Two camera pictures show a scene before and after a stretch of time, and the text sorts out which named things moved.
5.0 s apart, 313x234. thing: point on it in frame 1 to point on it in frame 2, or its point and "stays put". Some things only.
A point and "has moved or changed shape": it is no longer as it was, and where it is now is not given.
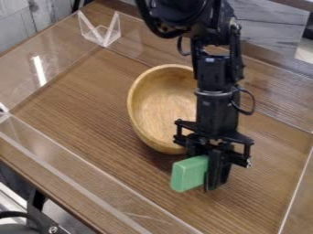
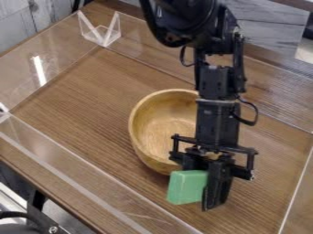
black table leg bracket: (38, 222) stays put
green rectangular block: (187, 174) has moved or changed shape
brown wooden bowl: (161, 97) has moved or changed shape
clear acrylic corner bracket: (100, 35) stays put
